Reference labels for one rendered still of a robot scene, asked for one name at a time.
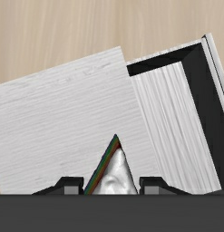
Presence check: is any cabinet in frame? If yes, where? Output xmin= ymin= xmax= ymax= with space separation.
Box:
xmin=0 ymin=45 xmax=162 ymax=196

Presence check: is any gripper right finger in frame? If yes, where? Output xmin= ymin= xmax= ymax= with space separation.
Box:
xmin=139 ymin=176 xmax=190 ymax=196

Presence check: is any cabinet drawer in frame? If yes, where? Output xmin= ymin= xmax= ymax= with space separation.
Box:
xmin=125 ymin=32 xmax=224 ymax=196

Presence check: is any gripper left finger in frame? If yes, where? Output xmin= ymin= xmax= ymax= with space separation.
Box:
xmin=32 ymin=176 xmax=85 ymax=196

